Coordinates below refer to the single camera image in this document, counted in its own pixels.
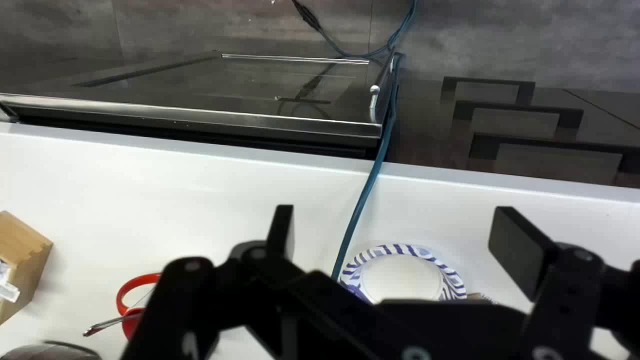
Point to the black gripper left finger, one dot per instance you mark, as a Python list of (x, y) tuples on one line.
[(279, 230)]

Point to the stainless front dishwasher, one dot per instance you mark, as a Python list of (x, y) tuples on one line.
[(201, 101)]

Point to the white sugar packets pile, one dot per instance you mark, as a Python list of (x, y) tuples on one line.
[(6, 283)]

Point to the wooden packet box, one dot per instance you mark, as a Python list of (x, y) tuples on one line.
[(27, 257)]

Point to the dark wood drawer cabinet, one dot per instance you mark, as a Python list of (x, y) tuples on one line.
[(520, 123)]

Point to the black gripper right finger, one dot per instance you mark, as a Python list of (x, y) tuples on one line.
[(522, 251)]

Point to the large red white mug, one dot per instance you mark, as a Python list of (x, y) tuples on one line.
[(128, 293)]

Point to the blue patterned paper plate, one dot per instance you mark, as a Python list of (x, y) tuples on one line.
[(401, 272)]

